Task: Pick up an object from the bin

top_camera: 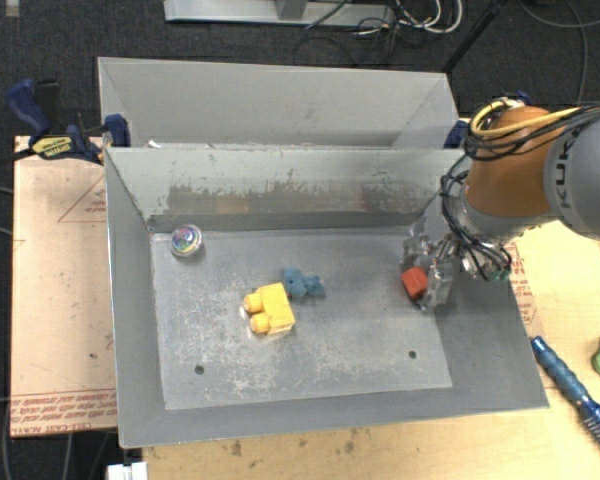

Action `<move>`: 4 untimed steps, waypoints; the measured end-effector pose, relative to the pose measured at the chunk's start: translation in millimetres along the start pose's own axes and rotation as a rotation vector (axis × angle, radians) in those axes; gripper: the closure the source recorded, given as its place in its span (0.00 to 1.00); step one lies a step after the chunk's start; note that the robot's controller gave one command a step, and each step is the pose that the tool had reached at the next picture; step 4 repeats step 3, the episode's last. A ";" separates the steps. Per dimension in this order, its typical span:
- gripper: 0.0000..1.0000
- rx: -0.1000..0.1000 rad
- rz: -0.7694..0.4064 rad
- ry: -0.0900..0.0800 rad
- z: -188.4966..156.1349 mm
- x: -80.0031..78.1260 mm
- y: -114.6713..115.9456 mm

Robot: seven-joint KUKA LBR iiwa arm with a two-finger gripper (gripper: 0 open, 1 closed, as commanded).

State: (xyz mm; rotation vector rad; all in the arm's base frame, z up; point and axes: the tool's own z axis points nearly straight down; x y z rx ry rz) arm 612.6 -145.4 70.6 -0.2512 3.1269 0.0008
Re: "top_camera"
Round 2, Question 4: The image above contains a brown cardboard board, red print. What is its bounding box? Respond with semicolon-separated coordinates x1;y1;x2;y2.
9;135;543;440

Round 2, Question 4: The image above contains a grey metal bin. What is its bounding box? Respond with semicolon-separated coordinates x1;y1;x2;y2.
97;56;551;451

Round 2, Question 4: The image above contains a red block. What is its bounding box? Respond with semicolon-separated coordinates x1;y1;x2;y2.
400;266;430;301

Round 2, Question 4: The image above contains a blue toy animal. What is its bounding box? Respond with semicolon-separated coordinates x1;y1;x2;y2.
281;266;327;301

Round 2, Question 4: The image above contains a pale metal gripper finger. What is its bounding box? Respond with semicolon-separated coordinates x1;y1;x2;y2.
418;266;454;312
402;232;434;270

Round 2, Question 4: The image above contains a yellow toy building block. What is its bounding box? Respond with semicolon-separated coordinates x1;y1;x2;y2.
240;281;297;338

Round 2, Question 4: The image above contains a clear ball with colour swirl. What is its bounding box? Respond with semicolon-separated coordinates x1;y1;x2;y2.
169;223;204;259

